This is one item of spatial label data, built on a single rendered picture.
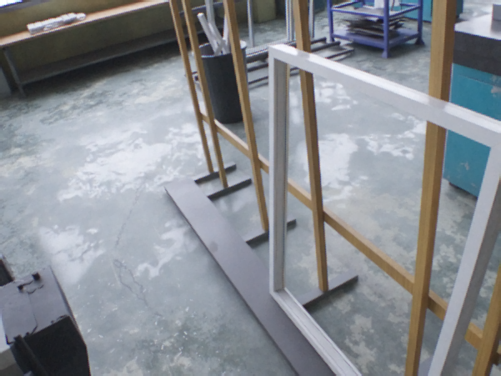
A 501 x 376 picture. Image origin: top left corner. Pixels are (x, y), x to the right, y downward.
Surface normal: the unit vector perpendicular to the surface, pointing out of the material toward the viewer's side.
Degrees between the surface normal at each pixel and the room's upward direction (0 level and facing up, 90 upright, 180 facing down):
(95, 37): 90
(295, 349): 0
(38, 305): 0
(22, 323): 0
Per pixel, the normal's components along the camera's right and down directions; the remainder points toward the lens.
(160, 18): 0.47, 0.41
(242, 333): -0.15, -0.84
